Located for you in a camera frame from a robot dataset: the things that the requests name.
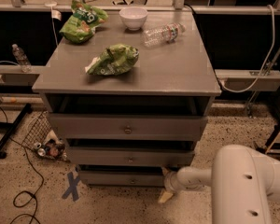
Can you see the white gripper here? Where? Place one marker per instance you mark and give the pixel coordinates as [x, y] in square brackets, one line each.
[171, 181]

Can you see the grey bottom drawer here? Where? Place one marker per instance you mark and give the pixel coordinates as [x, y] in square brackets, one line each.
[121, 179]

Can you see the grey drawer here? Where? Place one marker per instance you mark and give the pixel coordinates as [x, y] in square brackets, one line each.
[128, 157]
[128, 127]
[121, 179]

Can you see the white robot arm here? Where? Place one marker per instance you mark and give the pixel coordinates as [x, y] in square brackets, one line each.
[242, 182]

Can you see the grey top drawer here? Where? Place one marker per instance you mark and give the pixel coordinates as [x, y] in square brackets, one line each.
[128, 127]

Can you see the grey middle drawer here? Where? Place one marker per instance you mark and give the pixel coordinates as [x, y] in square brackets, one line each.
[128, 157]

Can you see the grey drawer cabinet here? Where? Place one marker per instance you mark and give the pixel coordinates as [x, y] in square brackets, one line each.
[174, 79]

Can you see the blue tape cross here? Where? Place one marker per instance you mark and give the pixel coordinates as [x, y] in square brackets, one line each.
[72, 188]

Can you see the green chip bag front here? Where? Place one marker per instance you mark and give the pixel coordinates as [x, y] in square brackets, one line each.
[115, 60]

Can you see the green chip bag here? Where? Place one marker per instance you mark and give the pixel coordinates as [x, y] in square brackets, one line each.
[81, 25]
[115, 60]

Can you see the clear plastic bottle lying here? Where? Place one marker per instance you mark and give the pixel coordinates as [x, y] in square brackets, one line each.
[163, 34]

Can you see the black metal stand leg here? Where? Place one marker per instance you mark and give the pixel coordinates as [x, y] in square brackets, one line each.
[9, 128]

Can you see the white bowl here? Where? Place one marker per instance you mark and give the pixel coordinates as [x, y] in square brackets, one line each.
[133, 17]

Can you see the green chip bag rear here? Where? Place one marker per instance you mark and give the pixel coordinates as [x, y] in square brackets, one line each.
[81, 25]

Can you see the upright water bottle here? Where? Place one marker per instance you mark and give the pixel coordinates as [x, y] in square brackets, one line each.
[21, 58]

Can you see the wire basket with trash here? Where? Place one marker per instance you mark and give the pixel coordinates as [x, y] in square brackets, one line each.
[42, 140]

